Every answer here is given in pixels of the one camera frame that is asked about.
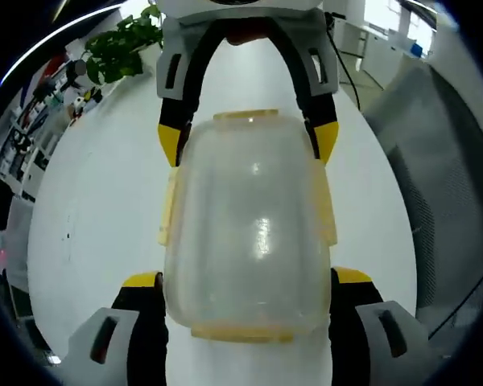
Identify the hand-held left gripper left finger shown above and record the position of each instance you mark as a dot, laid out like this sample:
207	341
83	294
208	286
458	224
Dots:
145	333

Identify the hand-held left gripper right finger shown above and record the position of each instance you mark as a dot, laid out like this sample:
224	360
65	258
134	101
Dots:
346	329

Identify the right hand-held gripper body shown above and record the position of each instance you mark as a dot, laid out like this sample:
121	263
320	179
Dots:
241	10

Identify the clear plastic buckle container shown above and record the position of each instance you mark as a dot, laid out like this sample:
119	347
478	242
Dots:
245	201

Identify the white cabinet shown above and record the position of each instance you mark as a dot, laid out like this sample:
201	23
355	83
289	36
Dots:
370	44

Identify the green potted plant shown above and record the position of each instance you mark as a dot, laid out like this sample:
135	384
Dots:
120	48

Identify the blue box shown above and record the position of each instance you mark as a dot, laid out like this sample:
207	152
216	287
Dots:
418	50

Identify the long ceiling light strip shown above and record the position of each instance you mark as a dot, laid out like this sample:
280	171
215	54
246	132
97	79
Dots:
44	48

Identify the grey mesh chair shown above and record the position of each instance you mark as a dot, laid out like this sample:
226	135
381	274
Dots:
447	181

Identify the black office chair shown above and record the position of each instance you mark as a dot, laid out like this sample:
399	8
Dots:
0	205

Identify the wall shelf with items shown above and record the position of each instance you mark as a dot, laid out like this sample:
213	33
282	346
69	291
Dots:
36	120

